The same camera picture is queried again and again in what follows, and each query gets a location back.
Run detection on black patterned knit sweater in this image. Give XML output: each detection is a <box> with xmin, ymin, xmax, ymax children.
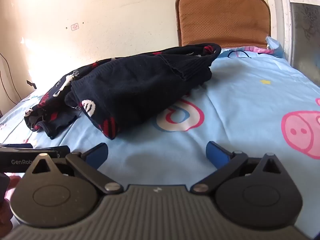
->
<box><xmin>24</xmin><ymin>43</ymin><xmax>222</xmax><ymax>140</ymax></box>

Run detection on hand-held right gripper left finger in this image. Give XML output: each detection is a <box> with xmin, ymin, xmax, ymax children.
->
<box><xmin>24</xmin><ymin>143</ymin><xmax>123</xmax><ymax>195</ymax></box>

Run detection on person's left hand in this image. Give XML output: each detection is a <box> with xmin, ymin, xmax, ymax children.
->
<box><xmin>0</xmin><ymin>175</ymin><xmax>23</xmax><ymax>233</ymax></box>

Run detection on blue plastic bag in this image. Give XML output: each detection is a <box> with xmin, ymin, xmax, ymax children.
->
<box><xmin>265</xmin><ymin>36</ymin><xmax>284</xmax><ymax>58</ymax></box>

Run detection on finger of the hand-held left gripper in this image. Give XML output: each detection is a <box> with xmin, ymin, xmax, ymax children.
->
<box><xmin>45</xmin><ymin>145</ymin><xmax>70</xmax><ymax>158</ymax></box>
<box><xmin>0</xmin><ymin>143</ymin><xmax>33</xmax><ymax>149</ymax></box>

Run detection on light blue printed bedsheet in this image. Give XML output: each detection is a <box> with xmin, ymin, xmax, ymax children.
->
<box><xmin>0</xmin><ymin>42</ymin><xmax>320</xmax><ymax>238</ymax></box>

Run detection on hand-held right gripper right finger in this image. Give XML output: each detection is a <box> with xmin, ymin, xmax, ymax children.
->
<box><xmin>191</xmin><ymin>141</ymin><xmax>288</xmax><ymax>195</ymax></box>

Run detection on frosted glass window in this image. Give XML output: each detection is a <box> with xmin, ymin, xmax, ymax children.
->
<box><xmin>265</xmin><ymin>0</ymin><xmax>320</xmax><ymax>80</ymax></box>

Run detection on thin dark wall cable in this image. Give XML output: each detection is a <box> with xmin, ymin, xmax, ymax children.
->
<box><xmin>0</xmin><ymin>52</ymin><xmax>21</xmax><ymax>106</ymax></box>

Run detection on brown seat cushion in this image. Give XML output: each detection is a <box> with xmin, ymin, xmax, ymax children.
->
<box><xmin>175</xmin><ymin>0</ymin><xmax>272</xmax><ymax>48</ymax></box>

